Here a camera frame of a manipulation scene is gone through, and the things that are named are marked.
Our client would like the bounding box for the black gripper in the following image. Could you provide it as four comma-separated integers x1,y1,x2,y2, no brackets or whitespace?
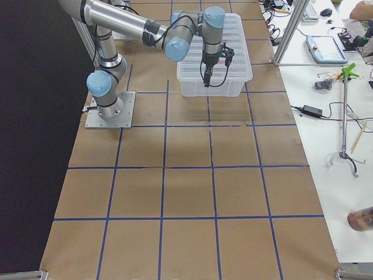
202,41,235,88

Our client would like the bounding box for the clear plastic box lid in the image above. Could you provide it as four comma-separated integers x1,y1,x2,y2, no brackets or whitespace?
177,6,253,88

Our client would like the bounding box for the clear plastic storage box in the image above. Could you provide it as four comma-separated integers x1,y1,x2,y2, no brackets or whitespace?
179,78,246,97

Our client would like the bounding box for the black power adapter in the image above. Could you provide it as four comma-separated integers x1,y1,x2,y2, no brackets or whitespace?
302,105,323,118

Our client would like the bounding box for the teach pendant tablet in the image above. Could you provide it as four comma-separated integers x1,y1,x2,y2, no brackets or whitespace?
305,36,348,64

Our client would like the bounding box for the aluminium frame post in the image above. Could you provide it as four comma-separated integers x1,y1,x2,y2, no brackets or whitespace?
273,0,309,67

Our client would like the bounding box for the green handled reacher grabber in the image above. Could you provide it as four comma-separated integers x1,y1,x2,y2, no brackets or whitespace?
329,63,359,179

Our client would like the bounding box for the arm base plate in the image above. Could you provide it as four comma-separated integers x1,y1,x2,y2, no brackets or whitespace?
85,91,136,129

